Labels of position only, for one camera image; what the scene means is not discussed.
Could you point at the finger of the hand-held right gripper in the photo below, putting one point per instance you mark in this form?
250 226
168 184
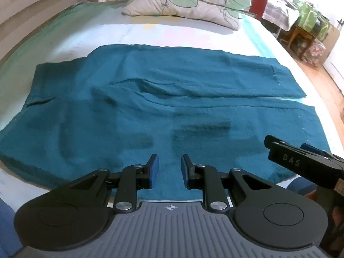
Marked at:
313 148
290 158

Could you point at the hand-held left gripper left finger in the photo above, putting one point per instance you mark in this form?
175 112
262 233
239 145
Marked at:
154 171

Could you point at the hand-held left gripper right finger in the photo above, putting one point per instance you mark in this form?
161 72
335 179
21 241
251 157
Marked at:
185 171

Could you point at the teal pants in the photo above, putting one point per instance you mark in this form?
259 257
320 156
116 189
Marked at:
161 99

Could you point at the person's right leg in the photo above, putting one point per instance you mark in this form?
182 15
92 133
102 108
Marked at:
298 186

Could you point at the person's leg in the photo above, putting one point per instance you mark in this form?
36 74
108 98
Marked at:
298 186
8 228

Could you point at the floral patterned box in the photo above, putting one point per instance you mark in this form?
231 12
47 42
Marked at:
314 51

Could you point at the wooden stool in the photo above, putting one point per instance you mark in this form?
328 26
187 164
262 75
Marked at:
298 36

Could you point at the green patterned cloth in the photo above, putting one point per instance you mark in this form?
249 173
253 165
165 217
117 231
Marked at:
311 14

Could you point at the plaid cloth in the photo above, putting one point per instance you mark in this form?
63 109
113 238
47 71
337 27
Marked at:
279 9

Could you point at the red wooden panel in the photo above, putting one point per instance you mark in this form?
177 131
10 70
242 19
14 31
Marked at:
258 1

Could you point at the person's left leg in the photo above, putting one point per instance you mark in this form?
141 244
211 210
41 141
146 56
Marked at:
8 228

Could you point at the wooden bed rail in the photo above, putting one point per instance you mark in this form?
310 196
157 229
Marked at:
40 0

